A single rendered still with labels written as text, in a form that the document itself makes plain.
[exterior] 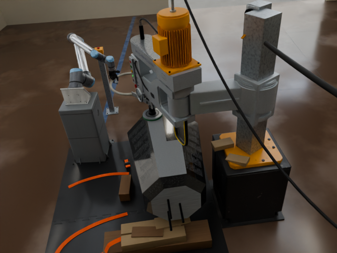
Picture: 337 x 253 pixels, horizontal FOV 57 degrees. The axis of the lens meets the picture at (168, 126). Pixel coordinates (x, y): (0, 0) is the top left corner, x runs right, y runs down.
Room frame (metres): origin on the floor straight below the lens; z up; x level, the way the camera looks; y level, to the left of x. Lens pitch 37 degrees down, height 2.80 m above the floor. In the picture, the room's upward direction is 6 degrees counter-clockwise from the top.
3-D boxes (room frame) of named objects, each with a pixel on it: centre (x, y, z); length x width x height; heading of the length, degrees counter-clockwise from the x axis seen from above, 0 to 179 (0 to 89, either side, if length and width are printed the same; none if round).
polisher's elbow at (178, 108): (2.23, -0.11, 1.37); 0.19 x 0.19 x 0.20
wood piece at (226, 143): (2.29, -0.50, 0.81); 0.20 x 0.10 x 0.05; 101
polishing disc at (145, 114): (2.83, 0.16, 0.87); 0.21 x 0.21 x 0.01
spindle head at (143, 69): (2.76, 0.13, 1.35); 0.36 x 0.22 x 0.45; 24
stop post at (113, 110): (4.30, 0.89, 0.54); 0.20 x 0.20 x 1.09; 3
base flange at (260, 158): (2.25, -0.76, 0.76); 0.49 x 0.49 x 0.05; 3
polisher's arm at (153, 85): (2.47, 0.01, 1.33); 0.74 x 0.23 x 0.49; 24
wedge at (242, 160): (2.07, -0.60, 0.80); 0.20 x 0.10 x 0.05; 53
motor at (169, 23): (2.23, -0.10, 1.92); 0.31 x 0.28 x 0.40; 114
